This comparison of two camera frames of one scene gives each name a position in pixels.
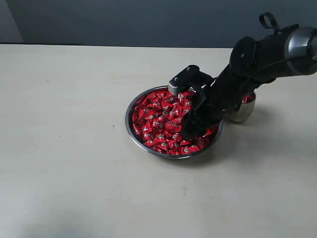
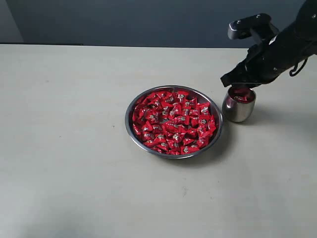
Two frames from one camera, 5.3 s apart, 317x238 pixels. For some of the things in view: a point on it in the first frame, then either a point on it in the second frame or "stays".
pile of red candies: [158, 120] stays
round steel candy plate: [153, 120] stays
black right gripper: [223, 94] -> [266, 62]
